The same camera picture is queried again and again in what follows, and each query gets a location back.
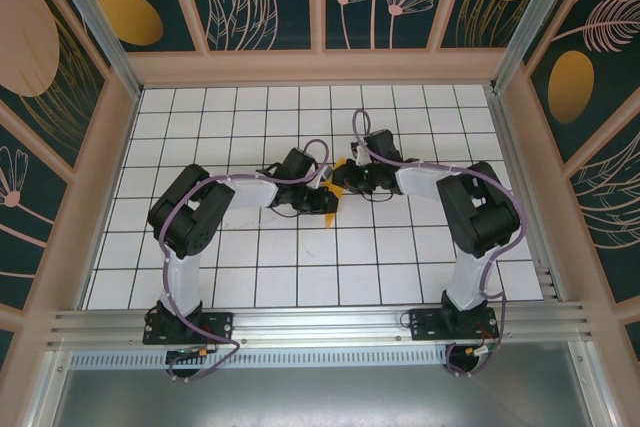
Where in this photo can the dark panel orange circle leaves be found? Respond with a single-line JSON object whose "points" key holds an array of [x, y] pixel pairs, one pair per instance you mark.
{"points": [[250, 7]]}

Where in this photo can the grey metal sheet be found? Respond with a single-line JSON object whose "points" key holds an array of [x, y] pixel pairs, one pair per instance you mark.
{"points": [[320, 397]]}

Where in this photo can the dark panel large pink oval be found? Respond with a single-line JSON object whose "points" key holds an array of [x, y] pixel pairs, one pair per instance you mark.
{"points": [[50, 97]]}

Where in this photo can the yellow square paper sheet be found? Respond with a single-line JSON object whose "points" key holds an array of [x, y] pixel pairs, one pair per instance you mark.
{"points": [[330, 222]]}

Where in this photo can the aluminium side rail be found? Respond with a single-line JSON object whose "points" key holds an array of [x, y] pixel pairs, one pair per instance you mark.
{"points": [[511, 147]]}

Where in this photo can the aluminium corner post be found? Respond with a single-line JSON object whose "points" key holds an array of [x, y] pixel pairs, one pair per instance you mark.
{"points": [[537, 22], [95, 22]]}

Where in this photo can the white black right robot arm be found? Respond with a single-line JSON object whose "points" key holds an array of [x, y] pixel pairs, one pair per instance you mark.
{"points": [[467, 287]]}

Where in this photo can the dark panel single pink flower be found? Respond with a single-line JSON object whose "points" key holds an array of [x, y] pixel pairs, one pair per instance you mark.
{"points": [[25, 247]]}

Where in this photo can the dark panel orange oval feathers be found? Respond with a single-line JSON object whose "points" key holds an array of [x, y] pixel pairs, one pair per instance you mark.
{"points": [[600, 97]]}

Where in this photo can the yellow power connector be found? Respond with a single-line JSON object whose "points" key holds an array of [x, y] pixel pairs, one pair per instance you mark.
{"points": [[470, 350], [202, 351]]}

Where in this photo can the dark panel with pink flowers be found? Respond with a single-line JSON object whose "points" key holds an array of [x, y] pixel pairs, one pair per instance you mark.
{"points": [[360, 22]]}

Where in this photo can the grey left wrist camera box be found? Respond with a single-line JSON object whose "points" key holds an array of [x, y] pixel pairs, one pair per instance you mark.
{"points": [[326, 174]]}

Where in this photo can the dark panel pink feather lines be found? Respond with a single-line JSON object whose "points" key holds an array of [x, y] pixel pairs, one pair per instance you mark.
{"points": [[610, 207]]}

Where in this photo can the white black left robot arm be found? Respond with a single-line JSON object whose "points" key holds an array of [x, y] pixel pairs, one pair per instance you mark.
{"points": [[182, 282]]}

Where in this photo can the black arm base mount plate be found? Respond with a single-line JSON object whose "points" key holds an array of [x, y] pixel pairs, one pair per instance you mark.
{"points": [[220, 327], [425, 324]]}

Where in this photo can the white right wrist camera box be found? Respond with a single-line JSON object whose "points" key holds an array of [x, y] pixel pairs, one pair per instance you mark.
{"points": [[358, 154]]}

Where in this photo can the long aluminium mounting rail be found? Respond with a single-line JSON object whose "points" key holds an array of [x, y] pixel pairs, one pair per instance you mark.
{"points": [[320, 322]]}

